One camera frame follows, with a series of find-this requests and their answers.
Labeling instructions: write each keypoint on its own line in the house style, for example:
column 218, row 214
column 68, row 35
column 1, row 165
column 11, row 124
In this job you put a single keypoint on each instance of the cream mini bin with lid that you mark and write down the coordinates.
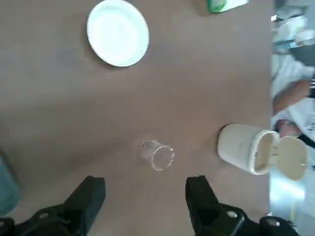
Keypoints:
column 236, row 145

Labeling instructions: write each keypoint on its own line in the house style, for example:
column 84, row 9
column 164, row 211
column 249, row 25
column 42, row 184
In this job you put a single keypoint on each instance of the white round bowl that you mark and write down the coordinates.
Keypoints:
column 118, row 33

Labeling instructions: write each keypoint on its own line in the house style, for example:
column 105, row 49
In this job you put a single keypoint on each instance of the green tissue pack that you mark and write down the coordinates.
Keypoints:
column 219, row 6

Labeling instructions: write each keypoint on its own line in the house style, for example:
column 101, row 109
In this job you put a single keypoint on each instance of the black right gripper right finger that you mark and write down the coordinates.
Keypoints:
column 204, row 211

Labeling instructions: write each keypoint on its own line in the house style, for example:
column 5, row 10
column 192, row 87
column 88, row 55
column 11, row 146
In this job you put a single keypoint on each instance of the person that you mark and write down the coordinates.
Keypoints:
column 290, row 81

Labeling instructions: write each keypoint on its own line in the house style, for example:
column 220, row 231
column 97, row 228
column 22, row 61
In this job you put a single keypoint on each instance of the clear glass measuring cup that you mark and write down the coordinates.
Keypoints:
column 157, row 155

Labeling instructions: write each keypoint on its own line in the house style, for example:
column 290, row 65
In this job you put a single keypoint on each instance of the grey rectangular tray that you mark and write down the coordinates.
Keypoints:
column 7, row 186

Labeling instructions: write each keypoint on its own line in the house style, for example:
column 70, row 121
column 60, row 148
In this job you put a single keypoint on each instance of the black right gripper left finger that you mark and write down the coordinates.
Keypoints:
column 81, row 211

